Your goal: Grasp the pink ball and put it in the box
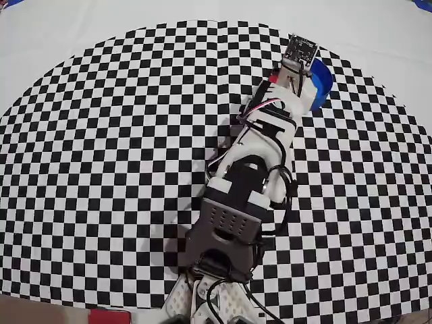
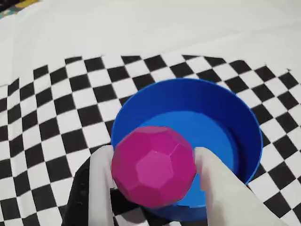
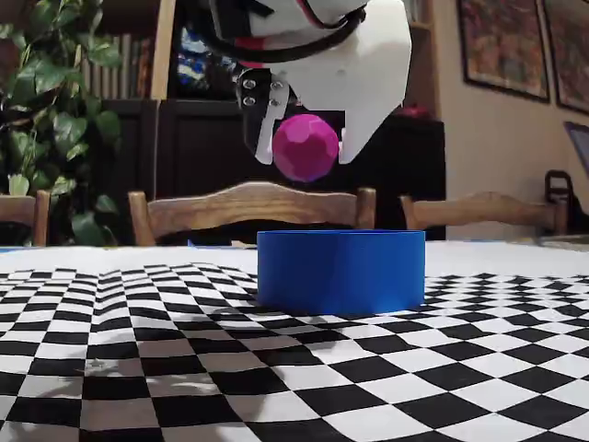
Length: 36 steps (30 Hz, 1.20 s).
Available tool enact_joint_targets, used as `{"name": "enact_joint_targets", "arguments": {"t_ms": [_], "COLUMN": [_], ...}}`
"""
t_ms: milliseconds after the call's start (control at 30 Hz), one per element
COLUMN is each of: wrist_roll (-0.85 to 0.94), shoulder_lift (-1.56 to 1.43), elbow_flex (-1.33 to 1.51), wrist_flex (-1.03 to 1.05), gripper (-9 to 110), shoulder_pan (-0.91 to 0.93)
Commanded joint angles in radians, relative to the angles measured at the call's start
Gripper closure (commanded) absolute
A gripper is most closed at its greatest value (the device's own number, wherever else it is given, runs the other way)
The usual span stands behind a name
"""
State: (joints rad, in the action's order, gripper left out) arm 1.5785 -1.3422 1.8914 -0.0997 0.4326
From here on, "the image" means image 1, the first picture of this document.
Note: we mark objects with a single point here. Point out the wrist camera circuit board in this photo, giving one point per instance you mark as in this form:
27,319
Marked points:
300,49

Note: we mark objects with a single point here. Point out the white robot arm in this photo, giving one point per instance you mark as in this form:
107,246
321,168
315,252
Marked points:
256,148

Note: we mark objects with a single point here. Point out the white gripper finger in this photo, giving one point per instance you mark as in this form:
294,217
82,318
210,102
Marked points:
308,89

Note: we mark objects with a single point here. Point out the blue round box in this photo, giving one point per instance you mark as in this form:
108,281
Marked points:
324,84

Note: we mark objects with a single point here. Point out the black white checkerboard mat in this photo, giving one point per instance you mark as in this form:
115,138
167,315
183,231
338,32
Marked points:
135,135

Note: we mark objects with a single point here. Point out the white table sheet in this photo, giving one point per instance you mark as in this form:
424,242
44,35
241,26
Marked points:
67,27

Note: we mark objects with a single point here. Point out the red rectangular object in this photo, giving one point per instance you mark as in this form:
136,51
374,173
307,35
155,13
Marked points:
109,318

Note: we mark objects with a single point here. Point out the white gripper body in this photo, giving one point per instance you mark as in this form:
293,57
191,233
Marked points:
308,95

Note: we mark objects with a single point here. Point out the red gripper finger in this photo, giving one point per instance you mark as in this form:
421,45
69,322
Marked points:
275,79

